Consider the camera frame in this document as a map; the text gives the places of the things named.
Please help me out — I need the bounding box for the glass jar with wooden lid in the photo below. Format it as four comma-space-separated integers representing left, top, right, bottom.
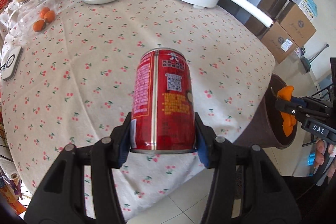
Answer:
7, 0, 59, 38

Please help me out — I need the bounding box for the person's right hand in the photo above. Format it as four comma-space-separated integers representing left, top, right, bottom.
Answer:
314, 139, 336, 178

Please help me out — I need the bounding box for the paper towel roll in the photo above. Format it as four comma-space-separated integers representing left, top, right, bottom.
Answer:
0, 151, 24, 183

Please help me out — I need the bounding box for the white square scale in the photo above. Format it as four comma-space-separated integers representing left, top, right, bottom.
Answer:
0, 46, 24, 82

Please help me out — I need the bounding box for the grey long-handled dustpan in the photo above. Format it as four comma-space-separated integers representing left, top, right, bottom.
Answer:
301, 43, 330, 73

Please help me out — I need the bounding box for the red drink can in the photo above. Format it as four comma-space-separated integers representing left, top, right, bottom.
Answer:
130, 48, 197, 154

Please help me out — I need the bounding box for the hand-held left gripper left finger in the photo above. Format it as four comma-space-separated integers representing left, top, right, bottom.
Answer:
24, 112, 132, 224

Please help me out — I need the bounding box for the brown trash bin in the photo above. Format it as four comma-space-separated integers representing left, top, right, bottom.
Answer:
236, 74, 297, 150

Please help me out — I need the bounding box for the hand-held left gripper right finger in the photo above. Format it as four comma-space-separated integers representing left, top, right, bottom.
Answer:
194, 112, 305, 224

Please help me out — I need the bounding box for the blue and white box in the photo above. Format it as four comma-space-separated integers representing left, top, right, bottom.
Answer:
293, 0, 319, 21

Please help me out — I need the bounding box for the cherry print tablecloth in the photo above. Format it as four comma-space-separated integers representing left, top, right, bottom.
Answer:
0, 0, 276, 222

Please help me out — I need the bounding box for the orange peel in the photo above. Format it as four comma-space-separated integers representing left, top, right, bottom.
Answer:
278, 85, 298, 137

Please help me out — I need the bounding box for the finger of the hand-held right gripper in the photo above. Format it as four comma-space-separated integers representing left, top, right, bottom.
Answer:
290, 95, 334, 111
274, 98, 328, 122

